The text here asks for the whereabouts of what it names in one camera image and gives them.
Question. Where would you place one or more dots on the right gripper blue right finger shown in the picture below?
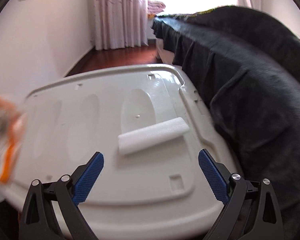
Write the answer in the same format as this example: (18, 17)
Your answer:
(251, 209)

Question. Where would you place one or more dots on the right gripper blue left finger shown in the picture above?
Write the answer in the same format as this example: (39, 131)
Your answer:
(38, 218)

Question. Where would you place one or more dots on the orange white snack packet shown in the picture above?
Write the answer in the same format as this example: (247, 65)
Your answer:
(12, 128)

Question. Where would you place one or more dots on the white foam roll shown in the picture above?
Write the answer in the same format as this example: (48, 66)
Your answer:
(150, 136)

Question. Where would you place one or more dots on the white plastic storage box lid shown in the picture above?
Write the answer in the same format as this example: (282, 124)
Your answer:
(149, 123)

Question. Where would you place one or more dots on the pink white curtain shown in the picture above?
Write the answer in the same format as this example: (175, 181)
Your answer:
(120, 24)

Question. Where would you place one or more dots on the folded pink quilt stack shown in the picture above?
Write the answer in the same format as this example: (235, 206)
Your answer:
(154, 8)

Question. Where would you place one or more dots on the white bed frame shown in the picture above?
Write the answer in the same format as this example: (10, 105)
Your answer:
(164, 55)

